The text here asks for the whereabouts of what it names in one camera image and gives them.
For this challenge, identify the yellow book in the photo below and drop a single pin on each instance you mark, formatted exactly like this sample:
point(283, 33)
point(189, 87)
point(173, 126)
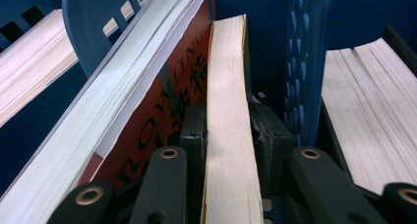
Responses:
point(229, 119)

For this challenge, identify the black book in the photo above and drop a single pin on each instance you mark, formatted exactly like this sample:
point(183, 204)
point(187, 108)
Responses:
point(370, 112)

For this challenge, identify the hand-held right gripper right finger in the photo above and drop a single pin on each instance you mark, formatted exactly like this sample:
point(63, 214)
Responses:
point(272, 152)

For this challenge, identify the blue file rack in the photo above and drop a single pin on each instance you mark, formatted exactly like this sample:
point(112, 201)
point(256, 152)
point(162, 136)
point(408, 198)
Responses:
point(85, 27)

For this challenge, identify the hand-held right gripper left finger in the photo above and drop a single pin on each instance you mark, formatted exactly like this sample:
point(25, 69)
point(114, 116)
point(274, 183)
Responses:
point(194, 139)

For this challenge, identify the blue illustrated book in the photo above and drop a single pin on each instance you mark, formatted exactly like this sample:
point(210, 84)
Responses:
point(114, 86)

